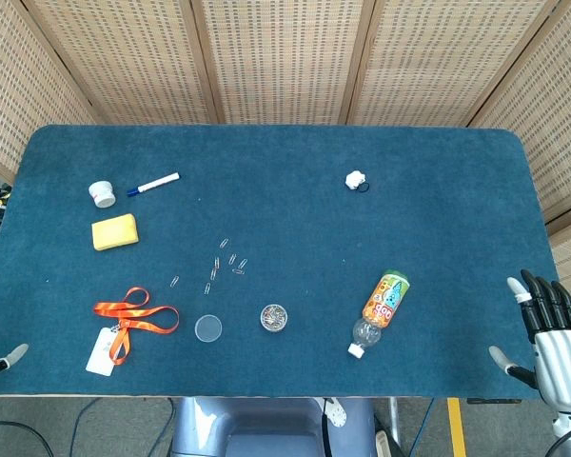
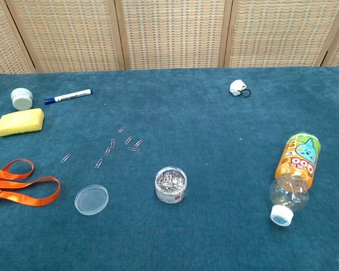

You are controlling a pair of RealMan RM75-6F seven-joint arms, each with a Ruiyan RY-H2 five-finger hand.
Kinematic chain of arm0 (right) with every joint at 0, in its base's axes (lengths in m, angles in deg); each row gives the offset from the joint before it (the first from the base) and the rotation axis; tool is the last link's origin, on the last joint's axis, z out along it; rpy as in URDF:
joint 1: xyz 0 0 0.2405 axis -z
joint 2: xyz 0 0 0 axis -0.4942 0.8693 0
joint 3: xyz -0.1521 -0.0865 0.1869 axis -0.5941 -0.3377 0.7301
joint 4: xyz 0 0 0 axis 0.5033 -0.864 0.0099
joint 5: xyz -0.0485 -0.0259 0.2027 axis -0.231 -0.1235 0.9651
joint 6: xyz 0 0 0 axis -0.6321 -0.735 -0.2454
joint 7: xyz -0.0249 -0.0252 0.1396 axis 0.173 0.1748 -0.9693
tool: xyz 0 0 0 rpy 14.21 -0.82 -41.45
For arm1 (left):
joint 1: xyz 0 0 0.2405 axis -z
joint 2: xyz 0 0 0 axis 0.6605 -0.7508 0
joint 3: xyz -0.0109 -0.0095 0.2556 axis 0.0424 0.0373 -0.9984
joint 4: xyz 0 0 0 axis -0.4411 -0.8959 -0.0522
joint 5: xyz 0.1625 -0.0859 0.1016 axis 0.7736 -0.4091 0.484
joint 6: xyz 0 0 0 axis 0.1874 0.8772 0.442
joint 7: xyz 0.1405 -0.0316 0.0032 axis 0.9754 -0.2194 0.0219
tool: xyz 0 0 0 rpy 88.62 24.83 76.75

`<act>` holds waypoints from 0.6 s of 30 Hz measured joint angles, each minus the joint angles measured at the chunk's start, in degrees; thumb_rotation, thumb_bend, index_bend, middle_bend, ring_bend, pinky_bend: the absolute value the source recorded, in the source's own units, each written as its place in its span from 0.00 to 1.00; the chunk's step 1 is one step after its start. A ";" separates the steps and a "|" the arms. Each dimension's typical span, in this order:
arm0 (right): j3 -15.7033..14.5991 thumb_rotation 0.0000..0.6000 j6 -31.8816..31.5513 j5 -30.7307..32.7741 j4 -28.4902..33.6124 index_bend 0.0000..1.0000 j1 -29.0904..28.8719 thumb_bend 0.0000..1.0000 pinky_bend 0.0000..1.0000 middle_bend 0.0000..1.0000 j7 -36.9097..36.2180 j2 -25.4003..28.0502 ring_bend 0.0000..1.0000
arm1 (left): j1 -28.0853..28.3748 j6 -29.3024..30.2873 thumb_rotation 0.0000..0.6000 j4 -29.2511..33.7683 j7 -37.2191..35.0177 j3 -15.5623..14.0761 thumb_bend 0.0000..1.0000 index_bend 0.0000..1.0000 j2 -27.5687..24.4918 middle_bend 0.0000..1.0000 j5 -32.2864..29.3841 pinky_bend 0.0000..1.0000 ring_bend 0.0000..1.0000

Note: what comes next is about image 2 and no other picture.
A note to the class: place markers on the silver metal paper clip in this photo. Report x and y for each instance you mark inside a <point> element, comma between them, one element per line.
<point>133,149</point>

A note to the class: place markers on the clear jar of paperclips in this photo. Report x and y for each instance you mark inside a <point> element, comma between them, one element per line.
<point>169,196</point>

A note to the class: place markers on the clear round plastic lid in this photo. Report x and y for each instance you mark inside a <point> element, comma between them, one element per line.
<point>91,200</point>

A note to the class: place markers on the small white round jar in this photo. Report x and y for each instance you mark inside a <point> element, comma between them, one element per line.
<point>21,99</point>

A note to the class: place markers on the silver metal paper clips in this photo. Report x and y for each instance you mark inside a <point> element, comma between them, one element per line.
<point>170,179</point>

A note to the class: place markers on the crumpled white paper ball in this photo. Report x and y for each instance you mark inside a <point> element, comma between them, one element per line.
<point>237,87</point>

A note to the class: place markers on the teal carpet table cover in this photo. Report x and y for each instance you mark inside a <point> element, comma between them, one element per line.
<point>186,226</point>

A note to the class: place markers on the white blue whiteboard marker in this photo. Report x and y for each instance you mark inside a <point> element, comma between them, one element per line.
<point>69,96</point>

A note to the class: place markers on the empty orange label plastic bottle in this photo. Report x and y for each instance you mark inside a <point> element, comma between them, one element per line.
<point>298,166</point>

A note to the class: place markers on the yellow green sponge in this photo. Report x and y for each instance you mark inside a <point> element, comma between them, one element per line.
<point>19,122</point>

